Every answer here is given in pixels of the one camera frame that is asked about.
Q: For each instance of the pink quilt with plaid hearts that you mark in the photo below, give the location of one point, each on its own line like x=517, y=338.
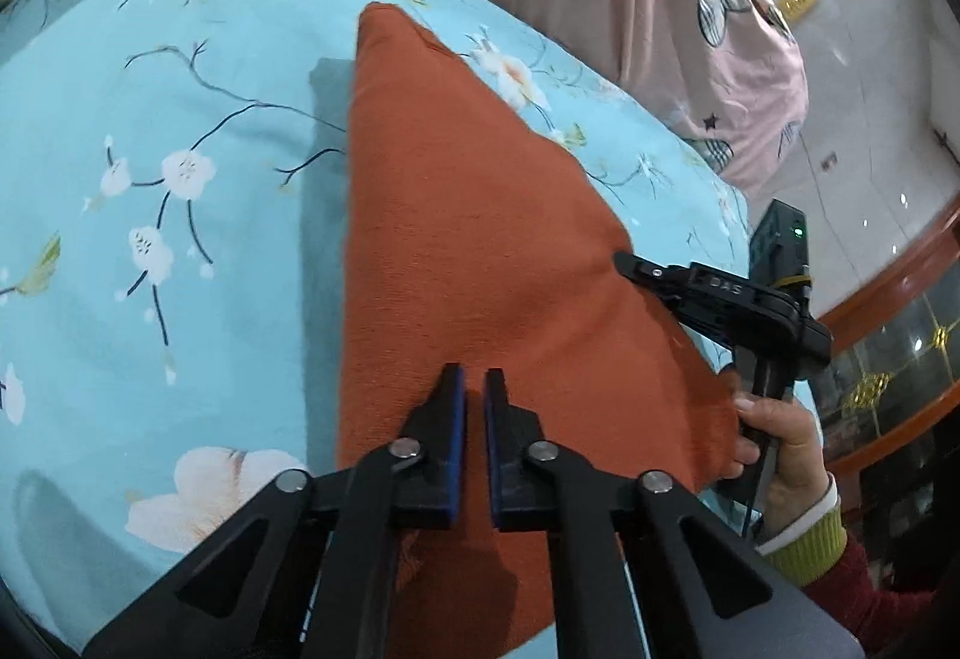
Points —
x=660, y=29

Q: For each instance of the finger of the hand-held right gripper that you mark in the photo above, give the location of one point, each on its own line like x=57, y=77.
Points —
x=649, y=273

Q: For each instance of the person's right forearm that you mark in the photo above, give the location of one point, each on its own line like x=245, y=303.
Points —
x=862, y=576

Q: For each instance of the wooden glass cabinet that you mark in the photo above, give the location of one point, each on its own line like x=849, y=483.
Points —
x=900, y=359

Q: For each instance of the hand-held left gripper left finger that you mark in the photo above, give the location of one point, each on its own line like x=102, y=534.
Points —
x=452, y=449

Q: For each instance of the blue floral bedsheet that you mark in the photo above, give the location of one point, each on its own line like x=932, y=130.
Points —
x=150, y=104

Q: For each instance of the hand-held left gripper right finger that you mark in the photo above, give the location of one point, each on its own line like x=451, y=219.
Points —
x=495, y=449

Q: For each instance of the orange knitted sweater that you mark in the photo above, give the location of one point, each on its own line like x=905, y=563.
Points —
x=465, y=216

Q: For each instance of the person's right hand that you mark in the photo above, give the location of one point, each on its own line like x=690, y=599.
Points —
x=795, y=449

